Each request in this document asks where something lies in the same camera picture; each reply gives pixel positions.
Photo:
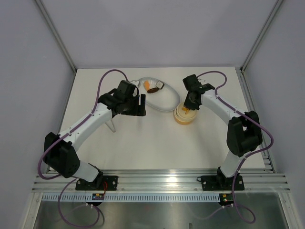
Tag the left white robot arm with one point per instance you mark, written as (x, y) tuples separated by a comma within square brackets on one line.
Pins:
[(60, 150)]

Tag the round cream lunch box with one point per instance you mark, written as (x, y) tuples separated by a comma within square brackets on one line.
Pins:
[(183, 119)]

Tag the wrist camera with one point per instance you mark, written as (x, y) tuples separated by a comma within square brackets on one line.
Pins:
[(192, 83), (127, 90)]

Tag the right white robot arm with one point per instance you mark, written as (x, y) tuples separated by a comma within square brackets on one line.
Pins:
[(243, 133)]

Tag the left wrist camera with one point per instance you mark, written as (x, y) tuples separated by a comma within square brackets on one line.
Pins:
[(127, 90)]

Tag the dark brown food piece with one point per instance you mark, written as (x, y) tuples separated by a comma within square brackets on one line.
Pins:
[(152, 90)]

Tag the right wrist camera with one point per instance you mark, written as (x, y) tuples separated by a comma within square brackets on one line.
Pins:
[(192, 83)]

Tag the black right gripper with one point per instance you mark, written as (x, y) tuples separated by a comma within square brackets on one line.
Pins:
[(188, 105)]

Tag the left aluminium frame post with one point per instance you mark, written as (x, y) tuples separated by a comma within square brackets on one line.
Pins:
[(51, 26)]

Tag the right aluminium frame post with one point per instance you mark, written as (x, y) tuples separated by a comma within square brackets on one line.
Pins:
[(262, 33)]

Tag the aluminium front rail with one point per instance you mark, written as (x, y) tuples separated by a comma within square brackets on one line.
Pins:
[(185, 180)]

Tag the white slotted cable duct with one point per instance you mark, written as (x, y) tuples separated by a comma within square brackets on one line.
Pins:
[(133, 197)]

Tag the white oval plate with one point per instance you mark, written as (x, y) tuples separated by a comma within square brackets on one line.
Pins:
[(165, 100)]

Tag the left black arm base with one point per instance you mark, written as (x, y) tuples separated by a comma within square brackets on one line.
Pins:
[(105, 182)]

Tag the aluminium frame post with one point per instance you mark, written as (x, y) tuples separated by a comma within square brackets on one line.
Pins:
[(262, 33), (51, 26)]

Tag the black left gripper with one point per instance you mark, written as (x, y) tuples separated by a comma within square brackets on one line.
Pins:
[(139, 109)]

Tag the white black sushi piece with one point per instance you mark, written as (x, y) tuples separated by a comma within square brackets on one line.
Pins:
[(160, 85)]

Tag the orange food piece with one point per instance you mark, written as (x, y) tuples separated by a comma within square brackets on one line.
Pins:
[(146, 85)]

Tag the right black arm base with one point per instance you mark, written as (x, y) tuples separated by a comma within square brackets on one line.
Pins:
[(215, 183)]

